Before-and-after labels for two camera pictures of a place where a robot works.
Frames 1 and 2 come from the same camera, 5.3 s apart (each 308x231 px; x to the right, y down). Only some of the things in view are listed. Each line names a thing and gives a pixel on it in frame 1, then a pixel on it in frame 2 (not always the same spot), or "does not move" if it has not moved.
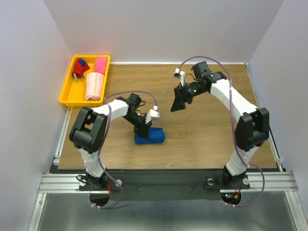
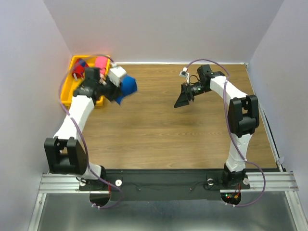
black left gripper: [143, 129] -> [116, 92]
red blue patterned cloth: [80, 67] does not move
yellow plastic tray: [73, 92] does not move
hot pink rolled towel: [100, 65] does not move
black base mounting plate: [163, 185] does not move
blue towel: [156, 135] -> [128, 86]
